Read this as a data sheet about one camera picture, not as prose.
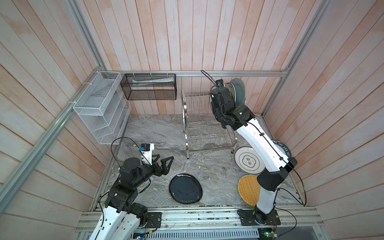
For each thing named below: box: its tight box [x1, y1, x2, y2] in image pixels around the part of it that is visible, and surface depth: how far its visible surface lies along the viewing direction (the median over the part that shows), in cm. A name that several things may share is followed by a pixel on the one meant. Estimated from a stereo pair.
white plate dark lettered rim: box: [271, 139, 292, 159], surface depth 102 cm
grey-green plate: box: [229, 78, 246, 107], surface depth 72 cm
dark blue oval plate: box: [168, 173, 203, 205], surface depth 86 cm
